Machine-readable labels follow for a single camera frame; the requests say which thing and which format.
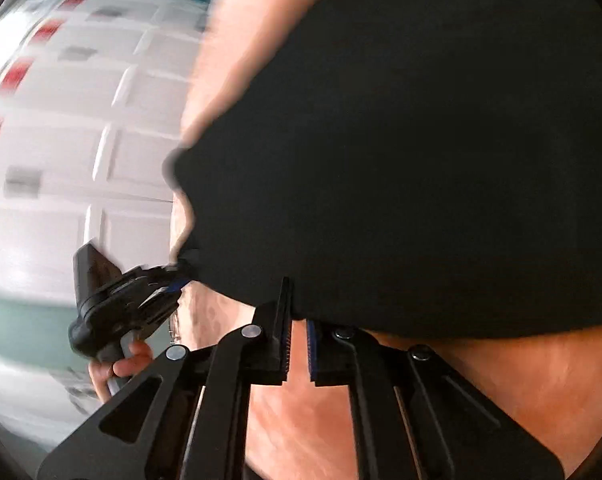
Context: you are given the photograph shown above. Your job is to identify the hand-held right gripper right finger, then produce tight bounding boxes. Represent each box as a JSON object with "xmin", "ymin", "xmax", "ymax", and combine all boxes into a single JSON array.
[{"xmin": 306, "ymin": 320, "xmax": 564, "ymax": 480}]

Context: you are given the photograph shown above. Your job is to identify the person's left hand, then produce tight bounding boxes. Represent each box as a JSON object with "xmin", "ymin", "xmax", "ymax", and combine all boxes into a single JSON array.
[{"xmin": 88, "ymin": 342, "xmax": 154, "ymax": 403}]

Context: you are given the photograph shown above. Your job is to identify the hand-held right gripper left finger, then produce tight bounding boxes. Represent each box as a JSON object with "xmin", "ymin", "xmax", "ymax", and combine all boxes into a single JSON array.
[{"xmin": 36, "ymin": 277, "xmax": 293, "ymax": 480}]

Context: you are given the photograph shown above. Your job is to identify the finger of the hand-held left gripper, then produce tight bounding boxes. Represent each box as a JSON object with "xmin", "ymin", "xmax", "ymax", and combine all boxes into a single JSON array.
[
  {"xmin": 141, "ymin": 282, "xmax": 187, "ymax": 333},
  {"xmin": 143, "ymin": 264, "xmax": 194, "ymax": 286}
]

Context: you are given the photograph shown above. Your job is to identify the white panelled wardrobe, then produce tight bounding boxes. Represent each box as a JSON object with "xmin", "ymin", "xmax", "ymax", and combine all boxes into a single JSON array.
[{"xmin": 0, "ymin": 0, "xmax": 217, "ymax": 306}]

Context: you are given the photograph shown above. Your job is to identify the black pants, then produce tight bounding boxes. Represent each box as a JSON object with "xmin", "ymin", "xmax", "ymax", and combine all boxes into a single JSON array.
[{"xmin": 163, "ymin": 0, "xmax": 602, "ymax": 336}]

